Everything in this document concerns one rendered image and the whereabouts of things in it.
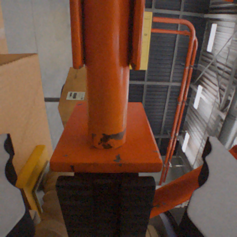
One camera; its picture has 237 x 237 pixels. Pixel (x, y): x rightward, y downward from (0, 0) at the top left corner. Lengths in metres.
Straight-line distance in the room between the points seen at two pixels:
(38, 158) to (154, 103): 11.79
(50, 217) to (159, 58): 11.01
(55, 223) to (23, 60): 0.22
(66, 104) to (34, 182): 1.30
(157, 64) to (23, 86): 10.91
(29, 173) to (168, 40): 10.92
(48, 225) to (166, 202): 0.11
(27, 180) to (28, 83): 0.14
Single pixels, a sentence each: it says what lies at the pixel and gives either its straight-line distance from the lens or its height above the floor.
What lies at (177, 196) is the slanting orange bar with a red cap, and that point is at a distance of 0.17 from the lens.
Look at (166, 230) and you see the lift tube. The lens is 0.29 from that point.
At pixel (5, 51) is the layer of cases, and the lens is 1.04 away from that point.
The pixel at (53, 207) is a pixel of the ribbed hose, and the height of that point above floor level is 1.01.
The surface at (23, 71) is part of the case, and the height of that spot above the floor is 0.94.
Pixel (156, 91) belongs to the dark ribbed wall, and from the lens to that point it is 11.68.
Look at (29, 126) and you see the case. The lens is 0.31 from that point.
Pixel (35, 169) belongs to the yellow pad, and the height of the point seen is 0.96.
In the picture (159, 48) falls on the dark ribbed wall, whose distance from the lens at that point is 11.02.
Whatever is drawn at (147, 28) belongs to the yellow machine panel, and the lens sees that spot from 7.46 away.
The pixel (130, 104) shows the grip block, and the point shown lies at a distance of 0.16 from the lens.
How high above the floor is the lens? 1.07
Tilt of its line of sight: 3 degrees up
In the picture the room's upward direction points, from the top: 91 degrees clockwise
